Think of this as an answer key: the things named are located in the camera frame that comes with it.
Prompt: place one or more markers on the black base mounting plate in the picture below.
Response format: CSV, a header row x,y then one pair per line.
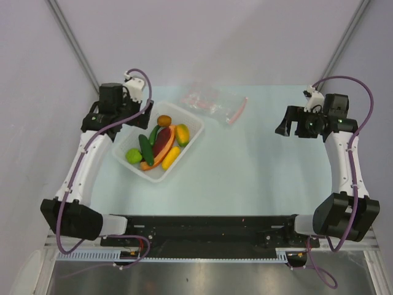
x,y
210,237

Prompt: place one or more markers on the yellow green mango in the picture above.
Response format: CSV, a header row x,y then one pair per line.
x,y
182,135

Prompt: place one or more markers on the clear zip top bag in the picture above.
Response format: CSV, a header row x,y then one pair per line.
x,y
223,106

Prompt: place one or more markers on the yellow corn cob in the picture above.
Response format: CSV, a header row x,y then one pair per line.
x,y
171,157

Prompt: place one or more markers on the green chili pepper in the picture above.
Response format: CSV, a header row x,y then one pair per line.
x,y
153,135

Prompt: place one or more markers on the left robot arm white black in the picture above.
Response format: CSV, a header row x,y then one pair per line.
x,y
69,213

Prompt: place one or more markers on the white slotted cable duct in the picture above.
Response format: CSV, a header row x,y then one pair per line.
x,y
116,256

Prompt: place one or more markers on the aluminium frame rail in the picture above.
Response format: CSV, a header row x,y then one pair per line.
x,y
369,243

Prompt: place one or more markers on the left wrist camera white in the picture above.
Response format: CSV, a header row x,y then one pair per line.
x,y
134,86

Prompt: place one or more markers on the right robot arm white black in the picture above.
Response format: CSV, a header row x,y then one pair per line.
x,y
348,211

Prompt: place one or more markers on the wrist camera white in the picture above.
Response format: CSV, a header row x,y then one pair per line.
x,y
315,100
134,86

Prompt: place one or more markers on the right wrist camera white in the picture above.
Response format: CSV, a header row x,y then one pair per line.
x,y
315,100

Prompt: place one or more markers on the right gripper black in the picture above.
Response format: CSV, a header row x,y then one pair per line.
x,y
298,114

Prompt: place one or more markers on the orange red papaya slice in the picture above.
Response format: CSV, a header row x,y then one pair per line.
x,y
162,146

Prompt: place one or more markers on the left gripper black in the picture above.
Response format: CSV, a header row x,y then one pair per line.
x,y
141,120

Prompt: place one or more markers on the dark green cucumber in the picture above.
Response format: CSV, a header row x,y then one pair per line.
x,y
146,150

